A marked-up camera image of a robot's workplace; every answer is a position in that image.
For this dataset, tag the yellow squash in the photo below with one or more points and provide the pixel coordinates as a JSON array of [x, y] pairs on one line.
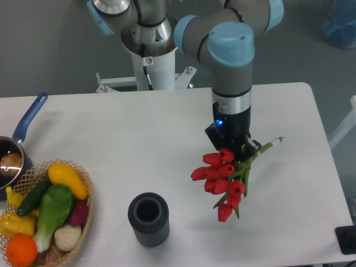
[[60, 173]]

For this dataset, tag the green cucumber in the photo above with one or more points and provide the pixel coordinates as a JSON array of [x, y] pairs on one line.
[[33, 198]]

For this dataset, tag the black device at edge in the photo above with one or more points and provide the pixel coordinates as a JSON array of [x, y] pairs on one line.
[[346, 239]]

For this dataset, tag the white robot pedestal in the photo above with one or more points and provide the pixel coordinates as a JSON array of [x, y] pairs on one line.
[[151, 73]]

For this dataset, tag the browned food in pan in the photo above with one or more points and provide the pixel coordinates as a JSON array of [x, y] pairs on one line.
[[11, 164]]

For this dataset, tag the white garlic bulb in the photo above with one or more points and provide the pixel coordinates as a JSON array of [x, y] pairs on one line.
[[67, 237]]

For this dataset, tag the orange fruit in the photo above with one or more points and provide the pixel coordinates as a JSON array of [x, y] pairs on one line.
[[21, 250]]

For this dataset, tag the red radish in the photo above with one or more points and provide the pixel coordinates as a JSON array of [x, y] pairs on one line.
[[79, 213]]

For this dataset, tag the dark grey ribbed vase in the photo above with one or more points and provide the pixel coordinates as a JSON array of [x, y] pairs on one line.
[[148, 214]]

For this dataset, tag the white frame at right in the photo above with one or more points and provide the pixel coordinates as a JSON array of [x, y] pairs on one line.
[[344, 127]]

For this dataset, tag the yellow pepper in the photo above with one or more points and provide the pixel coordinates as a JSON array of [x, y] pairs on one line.
[[14, 198]]

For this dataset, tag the yellow bumpy gourd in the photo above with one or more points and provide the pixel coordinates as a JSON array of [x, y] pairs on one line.
[[13, 225]]

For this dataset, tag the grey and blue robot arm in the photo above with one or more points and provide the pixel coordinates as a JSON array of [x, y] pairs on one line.
[[223, 43]]

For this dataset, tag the green bok choy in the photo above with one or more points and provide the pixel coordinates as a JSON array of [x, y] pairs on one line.
[[54, 209]]

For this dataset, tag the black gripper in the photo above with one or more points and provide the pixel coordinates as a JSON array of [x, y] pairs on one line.
[[231, 131]]

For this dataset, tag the blue handled saucepan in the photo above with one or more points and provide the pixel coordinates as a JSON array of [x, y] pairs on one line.
[[13, 144]]

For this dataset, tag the red tulip bouquet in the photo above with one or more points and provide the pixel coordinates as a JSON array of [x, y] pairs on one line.
[[224, 174]]

